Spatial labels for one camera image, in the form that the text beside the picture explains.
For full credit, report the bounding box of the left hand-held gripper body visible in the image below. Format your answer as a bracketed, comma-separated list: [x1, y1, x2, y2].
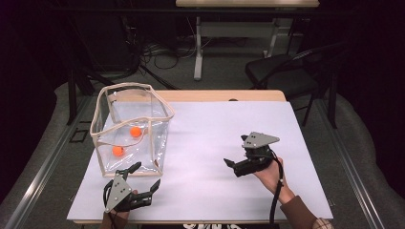
[103, 175, 154, 214]

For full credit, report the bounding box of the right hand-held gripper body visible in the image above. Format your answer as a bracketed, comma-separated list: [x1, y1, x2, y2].
[233, 131, 281, 178]

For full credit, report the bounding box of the clear plastic bag beige trim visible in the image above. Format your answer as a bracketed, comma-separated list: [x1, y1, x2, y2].
[90, 81, 176, 178]

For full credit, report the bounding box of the person's left hand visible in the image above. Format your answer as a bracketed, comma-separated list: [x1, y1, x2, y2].
[100, 189, 139, 223]

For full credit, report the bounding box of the person's right hand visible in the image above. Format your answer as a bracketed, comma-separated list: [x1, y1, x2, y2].
[252, 156, 296, 204]

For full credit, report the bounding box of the wooden table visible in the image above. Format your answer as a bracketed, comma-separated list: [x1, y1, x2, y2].
[68, 89, 334, 225]

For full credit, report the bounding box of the person's black printed shirt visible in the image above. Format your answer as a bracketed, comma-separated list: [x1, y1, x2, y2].
[139, 222, 281, 229]

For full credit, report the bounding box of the black folding chair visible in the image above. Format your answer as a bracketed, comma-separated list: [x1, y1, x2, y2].
[244, 41, 352, 128]

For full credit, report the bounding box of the black metal stand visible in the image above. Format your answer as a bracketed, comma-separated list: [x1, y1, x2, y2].
[65, 68, 106, 126]

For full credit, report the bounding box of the white-legged desk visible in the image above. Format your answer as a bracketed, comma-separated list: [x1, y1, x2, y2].
[175, 0, 320, 82]

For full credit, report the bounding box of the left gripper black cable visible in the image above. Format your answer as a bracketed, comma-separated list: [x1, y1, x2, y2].
[102, 187, 112, 209]

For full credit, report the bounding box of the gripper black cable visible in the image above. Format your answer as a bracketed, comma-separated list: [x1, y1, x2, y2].
[102, 187, 112, 209]
[268, 156, 286, 227]

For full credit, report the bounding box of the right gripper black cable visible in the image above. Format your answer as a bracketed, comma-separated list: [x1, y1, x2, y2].
[268, 156, 286, 227]

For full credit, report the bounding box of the metal floor rail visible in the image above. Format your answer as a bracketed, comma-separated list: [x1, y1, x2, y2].
[313, 98, 386, 229]
[3, 96, 96, 229]

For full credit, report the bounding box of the bundle of floor cables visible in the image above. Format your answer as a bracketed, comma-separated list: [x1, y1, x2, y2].
[139, 36, 200, 72]

